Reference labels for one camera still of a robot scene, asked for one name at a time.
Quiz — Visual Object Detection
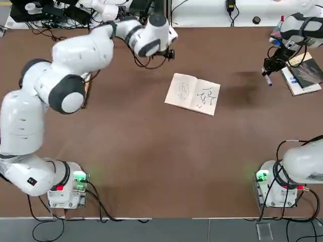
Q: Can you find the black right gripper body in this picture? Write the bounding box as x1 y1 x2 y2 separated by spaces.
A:
270 46 296 68

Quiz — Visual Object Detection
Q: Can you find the lined paper notebook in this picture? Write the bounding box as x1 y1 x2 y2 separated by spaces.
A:
164 73 222 116

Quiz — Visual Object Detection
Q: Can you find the clear pen cup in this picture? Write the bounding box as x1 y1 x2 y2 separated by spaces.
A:
270 22 283 39

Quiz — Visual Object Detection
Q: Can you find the dark book hands cover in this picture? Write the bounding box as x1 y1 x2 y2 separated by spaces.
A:
287 52 323 89

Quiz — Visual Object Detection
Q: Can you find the orange illustrated book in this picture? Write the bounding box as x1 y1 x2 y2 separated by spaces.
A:
82 72 93 109

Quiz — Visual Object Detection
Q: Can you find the white round disc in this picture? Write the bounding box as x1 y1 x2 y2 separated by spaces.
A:
24 2 42 15

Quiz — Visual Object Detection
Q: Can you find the clear floor plate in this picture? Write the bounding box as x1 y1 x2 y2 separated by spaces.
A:
256 222 274 240

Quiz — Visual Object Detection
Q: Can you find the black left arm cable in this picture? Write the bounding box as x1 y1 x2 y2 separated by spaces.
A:
111 22 170 70

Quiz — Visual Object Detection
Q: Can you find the aluminium frame post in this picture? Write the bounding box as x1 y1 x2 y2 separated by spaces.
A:
163 0 175 27

